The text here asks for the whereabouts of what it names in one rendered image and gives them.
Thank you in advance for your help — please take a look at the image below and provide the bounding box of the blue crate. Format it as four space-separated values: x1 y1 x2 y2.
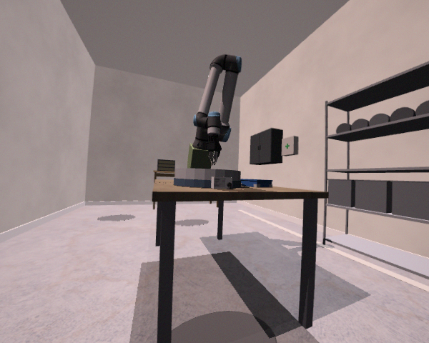
240 179 273 187

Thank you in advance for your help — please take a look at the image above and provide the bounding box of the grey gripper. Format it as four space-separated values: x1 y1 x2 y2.
206 134 220 165

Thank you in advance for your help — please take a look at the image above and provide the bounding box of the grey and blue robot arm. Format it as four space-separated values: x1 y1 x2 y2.
192 54 242 151

